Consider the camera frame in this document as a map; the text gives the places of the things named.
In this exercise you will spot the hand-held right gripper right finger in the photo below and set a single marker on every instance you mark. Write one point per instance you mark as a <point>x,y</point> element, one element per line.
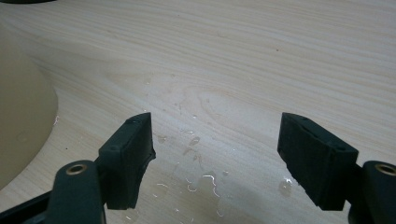
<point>314,165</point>

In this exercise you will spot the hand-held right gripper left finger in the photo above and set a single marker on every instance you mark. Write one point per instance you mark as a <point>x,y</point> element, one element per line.
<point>127,168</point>

